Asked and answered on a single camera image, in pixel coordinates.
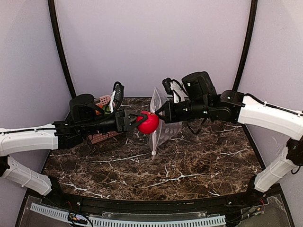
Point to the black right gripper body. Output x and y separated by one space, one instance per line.
167 111

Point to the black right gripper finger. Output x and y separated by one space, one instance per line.
162 117
163 108

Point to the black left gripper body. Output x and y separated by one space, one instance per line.
121 120

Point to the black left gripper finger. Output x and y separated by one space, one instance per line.
135 115
137 122

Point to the red toy food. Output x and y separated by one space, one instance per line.
150 125

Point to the clear zip top bag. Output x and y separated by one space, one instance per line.
164 131

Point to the green toy vegetable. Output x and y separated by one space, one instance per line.
107 109

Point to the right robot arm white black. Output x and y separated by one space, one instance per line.
195 97

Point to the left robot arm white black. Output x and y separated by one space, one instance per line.
84 119

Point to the pink plastic basket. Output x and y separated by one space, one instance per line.
96 138

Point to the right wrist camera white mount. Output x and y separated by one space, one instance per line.
174 88

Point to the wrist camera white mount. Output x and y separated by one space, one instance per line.
116 96
174 88

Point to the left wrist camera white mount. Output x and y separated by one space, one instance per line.
116 96

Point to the black front rail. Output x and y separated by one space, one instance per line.
223 204

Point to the white slotted cable duct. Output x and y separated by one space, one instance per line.
111 219

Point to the left black frame post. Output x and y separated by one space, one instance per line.
59 47

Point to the black frame post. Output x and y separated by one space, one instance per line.
246 44
59 47

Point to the right black frame post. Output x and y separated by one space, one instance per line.
246 44

